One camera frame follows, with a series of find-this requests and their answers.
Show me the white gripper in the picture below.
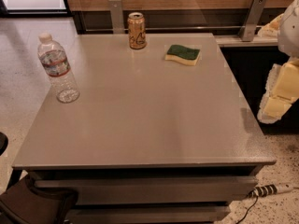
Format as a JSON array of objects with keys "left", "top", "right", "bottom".
[{"left": 257, "top": 0, "right": 299, "bottom": 124}]

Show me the green and yellow sponge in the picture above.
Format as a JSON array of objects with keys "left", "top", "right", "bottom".
[{"left": 164, "top": 45, "right": 200, "bottom": 66}]

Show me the clear plastic water bottle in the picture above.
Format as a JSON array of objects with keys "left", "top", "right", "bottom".
[{"left": 37, "top": 33, "right": 80, "bottom": 104}]

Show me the white power strip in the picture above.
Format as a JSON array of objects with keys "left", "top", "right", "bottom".
[{"left": 247, "top": 183, "right": 293, "bottom": 198}]

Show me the gold soda can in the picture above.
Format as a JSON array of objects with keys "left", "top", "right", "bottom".
[{"left": 127, "top": 12, "right": 147, "bottom": 49}]

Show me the grey drawer cabinet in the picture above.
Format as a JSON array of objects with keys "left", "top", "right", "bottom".
[{"left": 13, "top": 34, "right": 276, "bottom": 224}]

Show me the dark chair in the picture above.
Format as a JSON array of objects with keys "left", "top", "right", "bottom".
[{"left": 0, "top": 132, "right": 78, "bottom": 224}]

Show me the right metal wall bracket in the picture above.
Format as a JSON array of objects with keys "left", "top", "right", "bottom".
[{"left": 238, "top": 0, "right": 267, "bottom": 42}]

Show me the metal wall bracket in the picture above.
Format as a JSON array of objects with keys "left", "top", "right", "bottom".
[
  {"left": 238, "top": 0, "right": 267, "bottom": 42},
  {"left": 108, "top": 0, "right": 124, "bottom": 34}
]

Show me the metal rail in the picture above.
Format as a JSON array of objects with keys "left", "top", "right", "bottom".
[{"left": 83, "top": 24, "right": 263, "bottom": 33}]

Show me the black power cable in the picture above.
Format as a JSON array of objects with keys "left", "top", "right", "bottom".
[{"left": 235, "top": 195, "right": 260, "bottom": 224}]

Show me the left metal wall bracket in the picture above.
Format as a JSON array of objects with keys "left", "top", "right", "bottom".
[{"left": 108, "top": 0, "right": 124, "bottom": 34}]

